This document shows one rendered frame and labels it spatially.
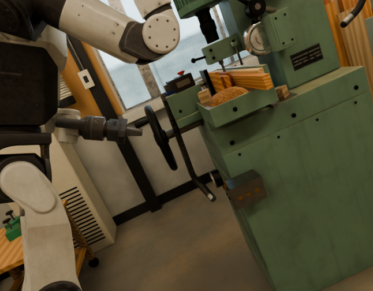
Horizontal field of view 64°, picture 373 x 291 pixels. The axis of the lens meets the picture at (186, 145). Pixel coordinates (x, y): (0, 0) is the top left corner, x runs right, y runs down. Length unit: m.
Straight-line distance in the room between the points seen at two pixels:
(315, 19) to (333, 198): 0.67
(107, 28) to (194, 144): 1.99
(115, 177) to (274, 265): 1.64
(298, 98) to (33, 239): 0.90
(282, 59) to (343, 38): 1.49
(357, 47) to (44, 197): 2.39
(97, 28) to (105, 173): 2.01
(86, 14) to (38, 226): 0.50
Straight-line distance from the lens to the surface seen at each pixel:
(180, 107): 1.10
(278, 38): 1.09
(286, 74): 1.20
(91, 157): 2.55
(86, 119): 1.11
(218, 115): 0.89
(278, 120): 1.08
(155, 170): 2.57
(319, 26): 1.26
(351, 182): 1.29
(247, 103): 0.91
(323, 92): 1.14
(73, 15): 0.65
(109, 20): 0.65
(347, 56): 2.72
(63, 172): 2.30
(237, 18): 1.19
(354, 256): 1.46
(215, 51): 1.19
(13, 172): 0.79
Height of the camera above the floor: 1.06
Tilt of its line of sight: 15 degrees down
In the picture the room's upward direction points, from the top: 24 degrees counter-clockwise
